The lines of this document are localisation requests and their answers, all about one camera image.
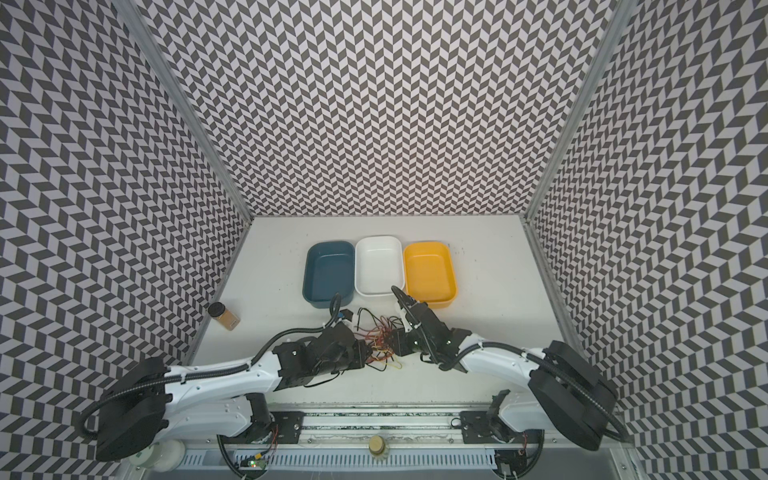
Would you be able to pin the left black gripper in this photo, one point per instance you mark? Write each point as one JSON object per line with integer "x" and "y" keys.
{"x": 361, "y": 358}

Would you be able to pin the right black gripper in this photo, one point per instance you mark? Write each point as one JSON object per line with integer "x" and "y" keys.
{"x": 429, "y": 327}

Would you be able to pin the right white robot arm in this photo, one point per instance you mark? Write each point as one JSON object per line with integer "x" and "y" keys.
{"x": 560, "y": 390}

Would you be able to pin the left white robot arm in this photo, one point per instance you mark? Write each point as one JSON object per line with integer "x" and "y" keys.
{"x": 154, "y": 402}

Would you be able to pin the yellow tray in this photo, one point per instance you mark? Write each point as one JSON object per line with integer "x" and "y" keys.
{"x": 430, "y": 275}

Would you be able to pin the dark teal tray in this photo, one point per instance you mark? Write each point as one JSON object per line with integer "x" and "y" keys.
{"x": 329, "y": 270}

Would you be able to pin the white tray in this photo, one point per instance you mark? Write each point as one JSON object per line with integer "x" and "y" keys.
{"x": 379, "y": 265}

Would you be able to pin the brass knob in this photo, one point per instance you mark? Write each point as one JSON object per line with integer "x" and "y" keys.
{"x": 377, "y": 446}

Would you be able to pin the left spice jar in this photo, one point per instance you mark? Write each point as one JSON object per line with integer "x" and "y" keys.
{"x": 225, "y": 317}

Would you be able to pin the aluminium front rail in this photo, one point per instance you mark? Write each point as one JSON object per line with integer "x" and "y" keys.
{"x": 332, "y": 426}

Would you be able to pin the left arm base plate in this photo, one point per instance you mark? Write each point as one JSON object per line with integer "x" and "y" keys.
{"x": 281, "y": 427}

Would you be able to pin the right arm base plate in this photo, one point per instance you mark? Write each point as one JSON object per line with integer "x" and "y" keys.
{"x": 478, "y": 427}

